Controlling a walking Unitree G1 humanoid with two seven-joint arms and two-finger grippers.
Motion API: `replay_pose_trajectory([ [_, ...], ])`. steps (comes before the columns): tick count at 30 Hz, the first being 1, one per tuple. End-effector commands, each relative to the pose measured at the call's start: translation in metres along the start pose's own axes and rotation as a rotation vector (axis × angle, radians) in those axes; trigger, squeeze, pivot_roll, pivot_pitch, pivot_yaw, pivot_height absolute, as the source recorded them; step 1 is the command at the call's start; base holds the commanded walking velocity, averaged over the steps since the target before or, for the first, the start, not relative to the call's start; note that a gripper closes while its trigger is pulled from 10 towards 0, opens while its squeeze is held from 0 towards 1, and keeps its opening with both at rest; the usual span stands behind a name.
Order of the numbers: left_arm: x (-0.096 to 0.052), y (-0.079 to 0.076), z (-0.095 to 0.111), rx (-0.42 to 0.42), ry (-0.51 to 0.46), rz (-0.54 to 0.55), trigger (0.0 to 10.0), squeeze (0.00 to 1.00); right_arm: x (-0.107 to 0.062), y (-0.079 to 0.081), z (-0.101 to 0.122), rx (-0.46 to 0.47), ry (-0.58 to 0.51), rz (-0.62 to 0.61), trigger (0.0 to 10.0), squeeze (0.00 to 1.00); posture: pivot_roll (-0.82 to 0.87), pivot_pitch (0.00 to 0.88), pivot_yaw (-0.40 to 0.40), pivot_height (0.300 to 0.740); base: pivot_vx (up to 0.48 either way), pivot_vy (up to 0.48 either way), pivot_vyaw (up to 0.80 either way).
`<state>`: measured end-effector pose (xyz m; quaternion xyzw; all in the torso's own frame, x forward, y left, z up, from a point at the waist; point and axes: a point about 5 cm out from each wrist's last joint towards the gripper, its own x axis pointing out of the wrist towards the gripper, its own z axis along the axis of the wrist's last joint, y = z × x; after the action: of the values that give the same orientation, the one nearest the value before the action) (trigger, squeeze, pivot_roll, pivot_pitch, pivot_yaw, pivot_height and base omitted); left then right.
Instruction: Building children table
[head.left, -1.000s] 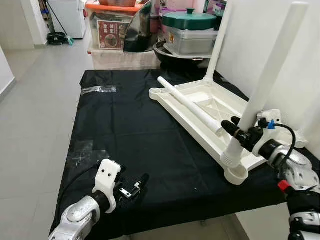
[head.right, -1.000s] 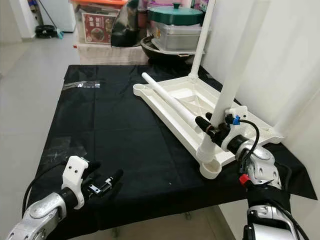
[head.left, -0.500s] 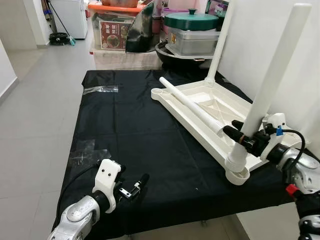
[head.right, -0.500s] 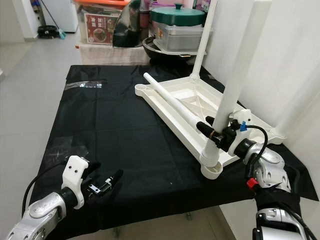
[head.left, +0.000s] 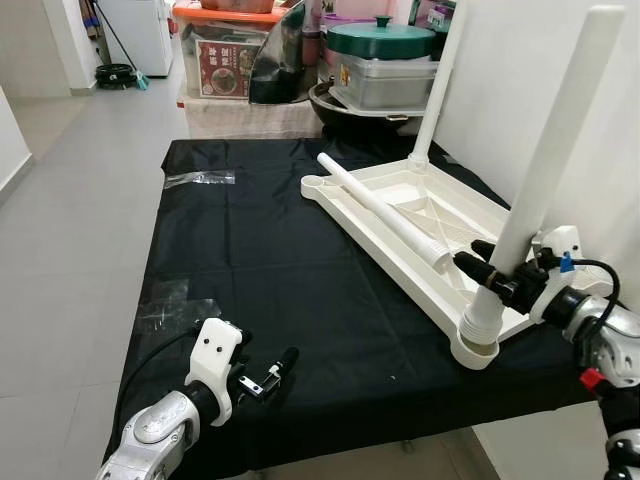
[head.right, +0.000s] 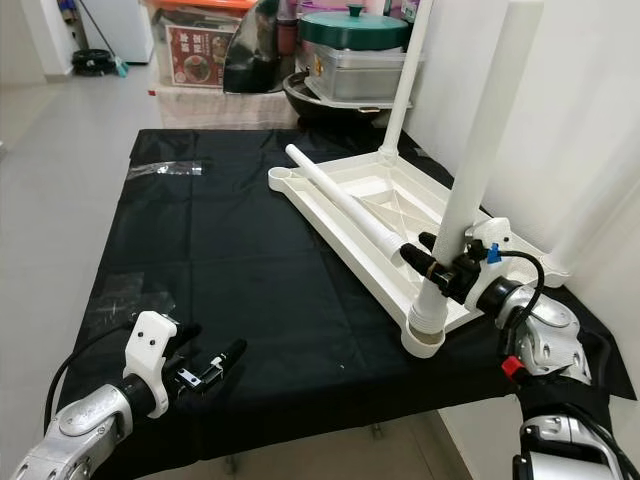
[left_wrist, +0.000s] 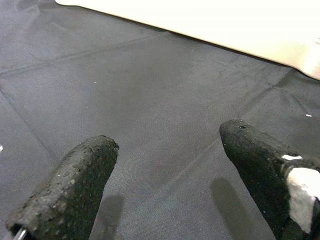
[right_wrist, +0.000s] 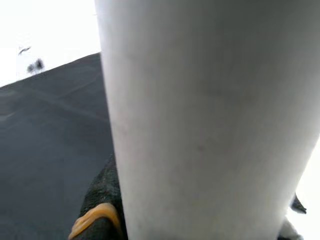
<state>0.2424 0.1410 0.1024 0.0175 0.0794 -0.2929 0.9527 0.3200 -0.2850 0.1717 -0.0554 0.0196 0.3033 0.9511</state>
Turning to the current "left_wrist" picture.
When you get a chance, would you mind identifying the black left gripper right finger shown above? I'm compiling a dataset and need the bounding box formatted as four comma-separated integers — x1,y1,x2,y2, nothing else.
219,119,320,240

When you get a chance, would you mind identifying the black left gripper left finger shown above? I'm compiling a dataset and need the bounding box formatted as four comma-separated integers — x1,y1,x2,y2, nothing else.
6,135,120,240

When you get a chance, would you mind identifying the white plastic table top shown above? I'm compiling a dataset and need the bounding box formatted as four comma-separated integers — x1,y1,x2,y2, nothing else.
54,0,320,81

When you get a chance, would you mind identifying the black tablecloth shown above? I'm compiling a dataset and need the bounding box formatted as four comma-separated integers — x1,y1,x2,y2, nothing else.
0,0,320,240

